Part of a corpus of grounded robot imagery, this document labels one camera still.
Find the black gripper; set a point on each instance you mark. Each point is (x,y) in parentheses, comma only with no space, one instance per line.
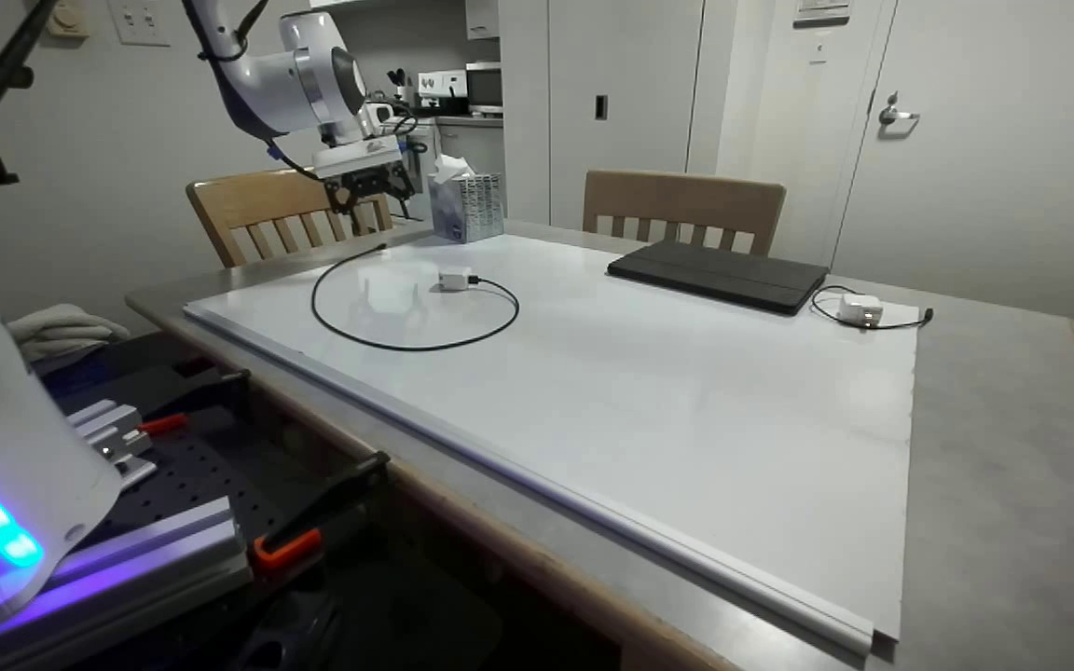
(390,185)

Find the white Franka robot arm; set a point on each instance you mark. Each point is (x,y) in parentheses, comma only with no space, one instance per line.
(281,85)

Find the white robot base blue light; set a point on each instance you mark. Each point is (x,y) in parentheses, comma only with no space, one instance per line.
(1,435)

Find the light wooden slat-back chair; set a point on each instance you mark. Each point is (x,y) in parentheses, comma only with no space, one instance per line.
(250,200)
(687,194)

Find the purple grey tissue box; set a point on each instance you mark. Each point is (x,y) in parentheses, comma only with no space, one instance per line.
(466,211)

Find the microwave oven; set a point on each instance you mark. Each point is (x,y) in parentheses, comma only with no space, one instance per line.
(455,83)

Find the black door latch plate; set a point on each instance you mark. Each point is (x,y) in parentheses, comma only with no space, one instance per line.
(600,104)

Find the white whiteboard sheet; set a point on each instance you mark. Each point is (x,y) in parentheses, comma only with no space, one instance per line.
(562,435)

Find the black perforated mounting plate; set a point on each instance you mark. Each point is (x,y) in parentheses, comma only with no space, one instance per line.
(205,478)

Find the white folded cloth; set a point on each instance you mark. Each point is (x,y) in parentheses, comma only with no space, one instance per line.
(58,333)

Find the black closed laptop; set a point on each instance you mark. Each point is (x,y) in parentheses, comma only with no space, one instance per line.
(716,273)

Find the white door sign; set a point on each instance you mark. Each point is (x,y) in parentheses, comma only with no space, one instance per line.
(820,13)

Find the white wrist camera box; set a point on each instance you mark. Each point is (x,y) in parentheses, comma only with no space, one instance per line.
(354,159)

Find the white wall outlet plate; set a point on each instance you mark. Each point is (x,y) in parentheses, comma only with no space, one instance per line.
(138,21)

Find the silver metal bracket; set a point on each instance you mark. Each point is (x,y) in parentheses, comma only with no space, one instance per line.
(111,431)

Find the beige round wall thermostat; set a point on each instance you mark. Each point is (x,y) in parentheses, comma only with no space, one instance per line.
(72,22)

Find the aluminium profile rail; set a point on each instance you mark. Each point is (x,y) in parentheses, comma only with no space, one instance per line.
(152,559)

